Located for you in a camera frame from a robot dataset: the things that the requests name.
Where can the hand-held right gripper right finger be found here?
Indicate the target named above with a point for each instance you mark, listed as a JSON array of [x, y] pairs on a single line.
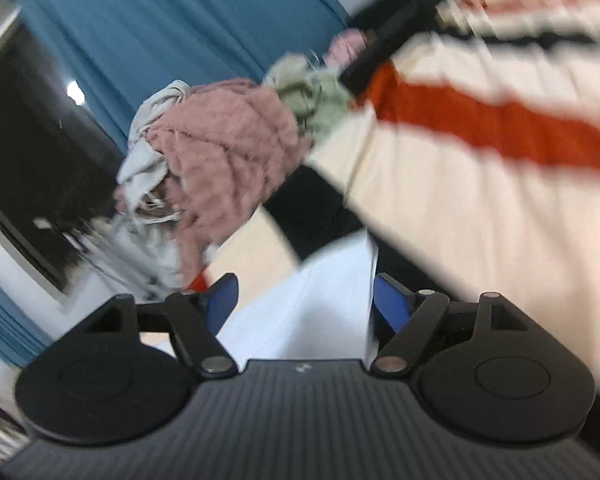
[[390, 306]]

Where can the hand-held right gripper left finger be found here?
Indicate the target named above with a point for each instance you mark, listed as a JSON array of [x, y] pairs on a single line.
[[222, 301]]

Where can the white garment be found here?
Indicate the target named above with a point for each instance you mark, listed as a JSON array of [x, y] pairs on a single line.
[[320, 310]]

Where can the striped blanket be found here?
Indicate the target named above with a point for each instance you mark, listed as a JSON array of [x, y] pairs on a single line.
[[505, 210]]

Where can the pink fluffy blanket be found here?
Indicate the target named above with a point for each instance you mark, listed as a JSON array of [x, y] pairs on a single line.
[[220, 150]]

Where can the grey garment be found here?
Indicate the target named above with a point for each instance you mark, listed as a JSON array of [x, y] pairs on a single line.
[[145, 125]]

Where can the pale green cloth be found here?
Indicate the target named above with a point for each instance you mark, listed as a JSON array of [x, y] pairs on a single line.
[[320, 105]]

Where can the narrow blue curtain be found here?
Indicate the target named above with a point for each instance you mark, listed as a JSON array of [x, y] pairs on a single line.
[[5, 320]]

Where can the dark window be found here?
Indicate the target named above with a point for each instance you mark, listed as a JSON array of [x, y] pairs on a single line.
[[20, 160]]

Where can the small pink cloth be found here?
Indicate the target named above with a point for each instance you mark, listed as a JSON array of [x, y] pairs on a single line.
[[347, 46]]

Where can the black armchair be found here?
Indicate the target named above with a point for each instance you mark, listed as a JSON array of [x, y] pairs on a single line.
[[395, 35]]

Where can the wide blue curtain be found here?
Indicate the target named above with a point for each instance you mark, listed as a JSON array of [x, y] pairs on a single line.
[[155, 20]]

